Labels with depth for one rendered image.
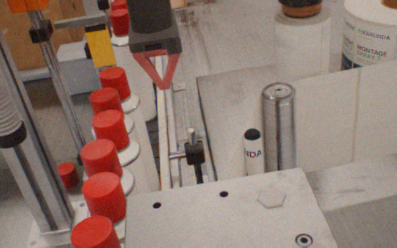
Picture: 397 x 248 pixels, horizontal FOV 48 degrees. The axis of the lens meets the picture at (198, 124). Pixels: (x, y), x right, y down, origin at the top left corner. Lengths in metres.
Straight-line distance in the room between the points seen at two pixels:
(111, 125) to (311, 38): 0.35
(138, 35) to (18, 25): 0.64
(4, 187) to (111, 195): 0.52
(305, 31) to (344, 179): 0.22
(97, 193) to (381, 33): 0.55
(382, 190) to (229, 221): 0.43
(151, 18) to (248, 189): 0.36
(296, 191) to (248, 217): 0.03
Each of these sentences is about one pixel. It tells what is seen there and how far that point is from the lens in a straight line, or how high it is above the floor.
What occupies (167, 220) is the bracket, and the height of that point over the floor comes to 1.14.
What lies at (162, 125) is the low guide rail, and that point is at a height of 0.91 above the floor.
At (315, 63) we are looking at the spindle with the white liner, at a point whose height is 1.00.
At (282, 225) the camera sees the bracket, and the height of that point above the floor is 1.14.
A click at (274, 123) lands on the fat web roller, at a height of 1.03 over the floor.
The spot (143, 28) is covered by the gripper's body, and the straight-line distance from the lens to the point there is 0.59.
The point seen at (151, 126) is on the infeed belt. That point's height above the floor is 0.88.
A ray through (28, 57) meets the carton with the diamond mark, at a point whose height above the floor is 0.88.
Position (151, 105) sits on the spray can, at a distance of 0.81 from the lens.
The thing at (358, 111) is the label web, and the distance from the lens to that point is 0.59.
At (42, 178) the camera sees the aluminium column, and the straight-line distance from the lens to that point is 0.67.
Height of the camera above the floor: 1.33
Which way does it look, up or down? 34 degrees down
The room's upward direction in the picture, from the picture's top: 9 degrees counter-clockwise
